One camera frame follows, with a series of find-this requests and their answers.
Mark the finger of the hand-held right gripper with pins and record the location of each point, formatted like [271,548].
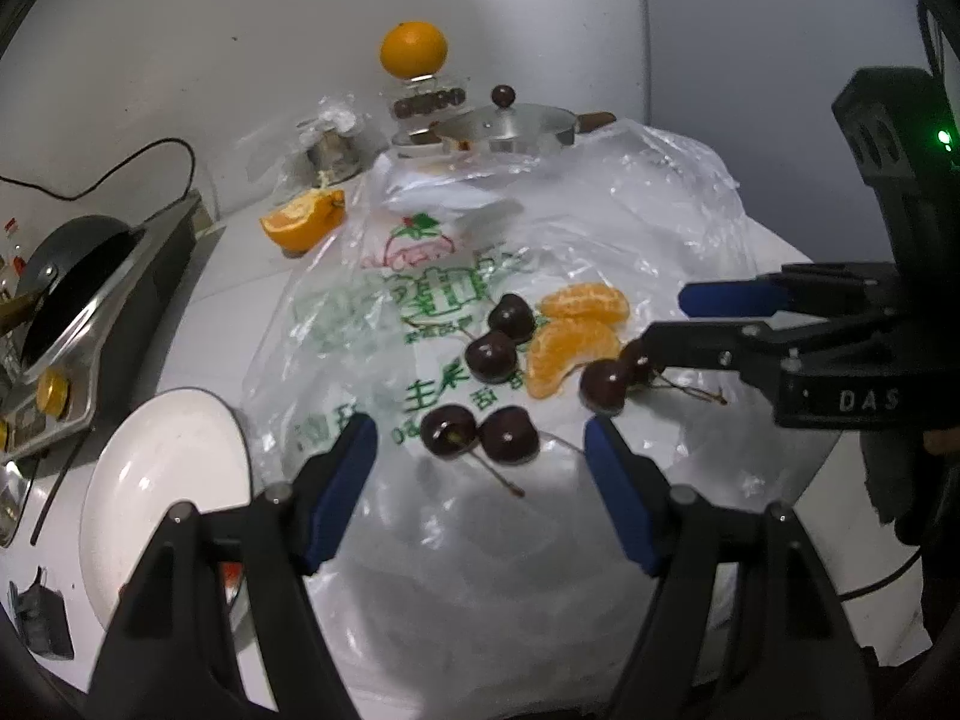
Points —
[727,298]
[697,345]

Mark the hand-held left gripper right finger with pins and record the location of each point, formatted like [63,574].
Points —
[615,480]

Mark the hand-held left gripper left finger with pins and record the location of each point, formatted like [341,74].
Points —
[345,495]

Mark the dark red cherry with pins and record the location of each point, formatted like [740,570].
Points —
[636,361]
[514,316]
[510,435]
[448,430]
[491,358]
[604,384]

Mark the small peeled orange segment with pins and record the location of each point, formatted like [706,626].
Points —
[585,301]

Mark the large peeled orange segment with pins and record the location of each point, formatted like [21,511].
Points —
[559,360]

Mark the white plate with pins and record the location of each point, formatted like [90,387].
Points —
[165,480]

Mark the red strawberry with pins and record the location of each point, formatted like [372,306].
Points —
[232,581]

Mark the printed clear plastic bag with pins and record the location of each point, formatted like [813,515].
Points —
[480,285]

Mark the large orange peel piece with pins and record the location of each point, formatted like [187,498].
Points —
[289,229]

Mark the black chopstick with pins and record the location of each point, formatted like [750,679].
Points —
[60,480]

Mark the pot lid with brown knob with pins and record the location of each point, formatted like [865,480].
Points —
[502,120]

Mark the steel induction cooker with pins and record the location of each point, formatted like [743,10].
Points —
[112,315]

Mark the black and silver device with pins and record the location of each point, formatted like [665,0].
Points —
[41,615]

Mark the domed steel lid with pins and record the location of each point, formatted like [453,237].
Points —
[9,499]

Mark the small metal cup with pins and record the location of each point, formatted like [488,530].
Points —
[330,159]

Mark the crumpled clear plastic bag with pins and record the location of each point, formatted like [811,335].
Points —
[334,116]

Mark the whole orange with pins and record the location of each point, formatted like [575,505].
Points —
[412,49]

